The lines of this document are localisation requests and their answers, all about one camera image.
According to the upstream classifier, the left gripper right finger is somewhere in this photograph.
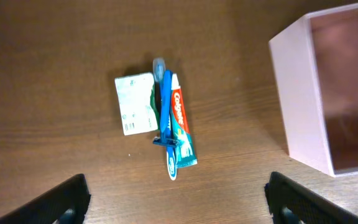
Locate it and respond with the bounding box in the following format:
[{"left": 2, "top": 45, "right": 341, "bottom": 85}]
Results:
[{"left": 264, "top": 172, "right": 358, "bottom": 224}]

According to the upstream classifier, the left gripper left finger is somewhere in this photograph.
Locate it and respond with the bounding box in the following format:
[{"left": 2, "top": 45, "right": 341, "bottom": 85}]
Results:
[{"left": 0, "top": 174, "right": 91, "bottom": 224}]

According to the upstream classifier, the blue toothbrush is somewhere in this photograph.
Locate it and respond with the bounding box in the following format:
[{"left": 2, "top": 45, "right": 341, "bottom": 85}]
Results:
[{"left": 153, "top": 58, "right": 177, "bottom": 180}]

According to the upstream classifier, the green white soap box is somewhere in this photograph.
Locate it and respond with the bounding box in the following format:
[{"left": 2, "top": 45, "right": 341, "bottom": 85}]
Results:
[{"left": 114, "top": 72, "right": 159, "bottom": 136}]

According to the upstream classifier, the Colgate toothpaste tube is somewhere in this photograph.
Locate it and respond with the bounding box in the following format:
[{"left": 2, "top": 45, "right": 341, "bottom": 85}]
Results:
[{"left": 170, "top": 73, "right": 198, "bottom": 168}]

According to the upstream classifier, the white cardboard box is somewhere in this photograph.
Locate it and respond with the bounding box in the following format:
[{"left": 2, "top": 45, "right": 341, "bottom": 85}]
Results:
[{"left": 269, "top": 3, "right": 358, "bottom": 177}]

